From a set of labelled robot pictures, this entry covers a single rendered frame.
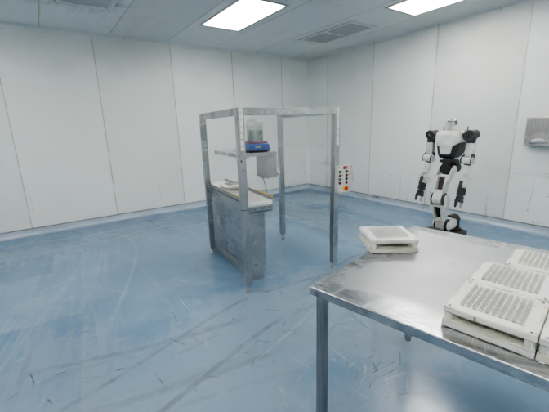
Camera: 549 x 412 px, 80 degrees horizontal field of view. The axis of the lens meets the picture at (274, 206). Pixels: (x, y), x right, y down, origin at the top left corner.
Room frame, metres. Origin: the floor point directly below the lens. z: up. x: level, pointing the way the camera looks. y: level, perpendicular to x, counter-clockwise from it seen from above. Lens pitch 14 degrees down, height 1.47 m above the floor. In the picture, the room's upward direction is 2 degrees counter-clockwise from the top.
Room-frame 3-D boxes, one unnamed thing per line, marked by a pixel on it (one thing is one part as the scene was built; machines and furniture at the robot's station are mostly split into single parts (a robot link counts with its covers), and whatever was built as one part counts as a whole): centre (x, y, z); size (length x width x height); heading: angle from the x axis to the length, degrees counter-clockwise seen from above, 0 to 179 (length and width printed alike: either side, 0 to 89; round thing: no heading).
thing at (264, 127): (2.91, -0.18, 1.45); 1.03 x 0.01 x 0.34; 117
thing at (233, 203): (3.44, 0.44, 0.76); 1.30 x 0.29 x 0.10; 27
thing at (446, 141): (3.73, -2.03, 1.23); 0.34 x 0.30 x 0.36; 35
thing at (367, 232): (1.69, -0.62, 0.88); 0.25 x 0.24 x 0.02; 89
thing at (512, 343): (0.95, -0.71, 0.83); 0.24 x 0.24 x 0.02; 44
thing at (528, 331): (0.95, -0.71, 0.88); 0.25 x 0.24 x 0.02; 134
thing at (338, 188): (3.14, -0.68, 0.96); 0.17 x 0.06 x 0.26; 117
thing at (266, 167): (2.98, 0.06, 1.13); 0.22 x 0.11 x 0.20; 27
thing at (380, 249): (1.69, -0.62, 0.83); 0.24 x 0.24 x 0.02; 89
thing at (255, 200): (3.44, 0.44, 0.79); 1.35 x 0.25 x 0.05; 27
